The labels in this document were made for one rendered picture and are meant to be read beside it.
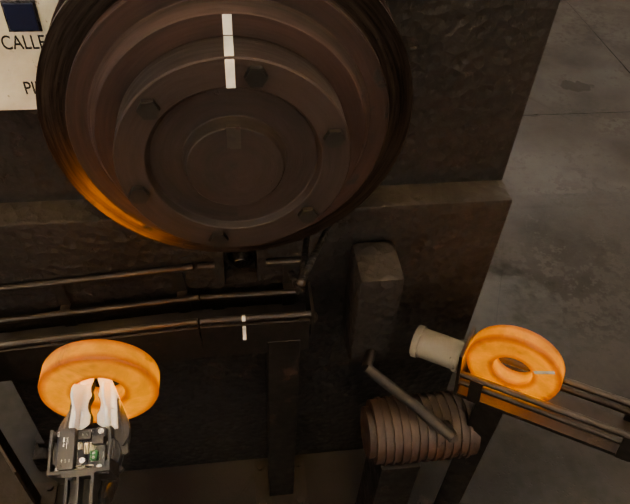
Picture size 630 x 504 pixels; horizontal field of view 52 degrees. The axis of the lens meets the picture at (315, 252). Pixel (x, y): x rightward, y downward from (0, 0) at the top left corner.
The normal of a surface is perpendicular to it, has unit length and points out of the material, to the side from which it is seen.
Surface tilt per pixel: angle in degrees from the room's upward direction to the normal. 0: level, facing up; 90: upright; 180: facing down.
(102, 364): 89
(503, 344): 90
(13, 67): 90
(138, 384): 89
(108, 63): 56
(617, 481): 0
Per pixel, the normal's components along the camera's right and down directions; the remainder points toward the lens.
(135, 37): -0.42, -0.16
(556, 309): 0.04, -0.70
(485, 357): -0.47, 0.61
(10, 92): 0.12, 0.71
